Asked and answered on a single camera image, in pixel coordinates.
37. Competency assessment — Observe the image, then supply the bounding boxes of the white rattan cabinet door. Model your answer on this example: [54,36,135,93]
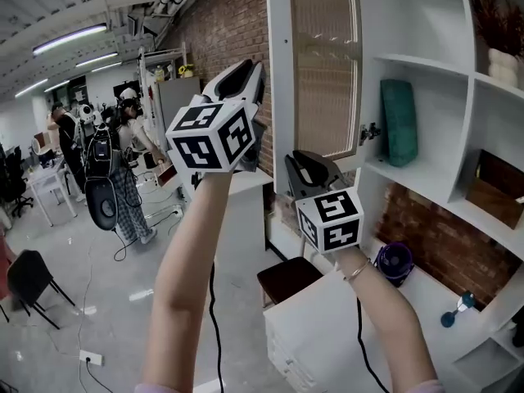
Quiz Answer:
[264,0,374,197]

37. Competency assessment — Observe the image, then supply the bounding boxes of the grey metal cabinet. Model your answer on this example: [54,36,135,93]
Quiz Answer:
[156,75,202,156]

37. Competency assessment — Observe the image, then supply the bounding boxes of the dark brown stool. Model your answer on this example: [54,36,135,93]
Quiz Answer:
[256,255,325,309]

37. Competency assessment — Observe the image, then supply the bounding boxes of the person's right forearm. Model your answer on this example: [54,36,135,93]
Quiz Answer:
[334,245,445,388]

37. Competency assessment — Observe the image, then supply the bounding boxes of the metal door hinge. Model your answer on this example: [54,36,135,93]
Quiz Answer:
[358,121,382,147]

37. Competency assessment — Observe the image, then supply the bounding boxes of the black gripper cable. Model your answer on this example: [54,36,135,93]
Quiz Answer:
[207,260,227,393]
[355,296,392,393]

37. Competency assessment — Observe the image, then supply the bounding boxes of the pink sleeve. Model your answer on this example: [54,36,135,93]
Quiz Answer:
[391,377,447,393]

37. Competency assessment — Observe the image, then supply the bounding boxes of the white open shelf cabinet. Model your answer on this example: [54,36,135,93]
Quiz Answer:
[355,0,524,393]

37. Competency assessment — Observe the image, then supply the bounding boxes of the white bubble vase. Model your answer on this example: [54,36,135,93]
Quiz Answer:
[487,47,522,86]

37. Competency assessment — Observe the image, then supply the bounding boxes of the white floor power strip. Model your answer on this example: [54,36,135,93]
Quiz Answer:
[77,349,105,368]

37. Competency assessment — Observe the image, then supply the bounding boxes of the gold bracelet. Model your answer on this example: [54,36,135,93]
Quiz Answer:
[341,257,373,282]

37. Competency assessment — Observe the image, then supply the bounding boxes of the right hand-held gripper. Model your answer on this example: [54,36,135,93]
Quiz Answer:
[284,149,366,256]

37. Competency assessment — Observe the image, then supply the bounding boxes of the white work table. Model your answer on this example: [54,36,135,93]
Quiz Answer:
[25,162,79,228]

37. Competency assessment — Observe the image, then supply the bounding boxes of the dried brown flowers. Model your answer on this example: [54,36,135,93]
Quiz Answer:
[468,0,524,58]

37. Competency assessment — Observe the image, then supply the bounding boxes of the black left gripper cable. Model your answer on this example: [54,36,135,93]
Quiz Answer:
[207,260,227,393]

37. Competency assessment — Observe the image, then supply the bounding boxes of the black folding chair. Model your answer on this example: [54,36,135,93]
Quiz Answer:
[5,249,77,331]

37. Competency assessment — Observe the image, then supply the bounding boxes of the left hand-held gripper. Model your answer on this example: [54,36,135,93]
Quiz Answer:
[165,59,268,191]

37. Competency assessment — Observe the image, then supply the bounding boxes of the person's left forearm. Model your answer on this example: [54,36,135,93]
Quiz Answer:
[138,170,235,389]

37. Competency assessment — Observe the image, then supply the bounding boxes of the brown wooden box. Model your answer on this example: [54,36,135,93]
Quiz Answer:
[464,148,524,231]

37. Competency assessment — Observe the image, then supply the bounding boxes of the white drawer unit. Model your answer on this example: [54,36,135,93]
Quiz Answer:
[261,287,410,393]

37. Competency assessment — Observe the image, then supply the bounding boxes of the blue hourglass-shaped ornament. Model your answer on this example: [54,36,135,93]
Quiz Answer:
[439,291,477,329]

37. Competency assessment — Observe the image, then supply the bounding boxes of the long ceiling light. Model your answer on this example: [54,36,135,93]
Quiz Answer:
[75,51,124,69]
[14,78,50,98]
[31,22,109,56]

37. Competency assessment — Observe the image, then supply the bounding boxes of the black office chair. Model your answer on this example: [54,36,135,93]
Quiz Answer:
[0,144,35,220]

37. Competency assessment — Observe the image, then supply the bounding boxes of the black white backpack device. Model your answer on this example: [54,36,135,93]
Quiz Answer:
[83,122,121,233]

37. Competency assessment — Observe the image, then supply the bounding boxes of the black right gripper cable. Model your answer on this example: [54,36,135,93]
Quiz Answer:
[355,296,392,393]

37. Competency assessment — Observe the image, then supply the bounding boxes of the teal cushion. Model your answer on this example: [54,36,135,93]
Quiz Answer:
[379,78,420,169]

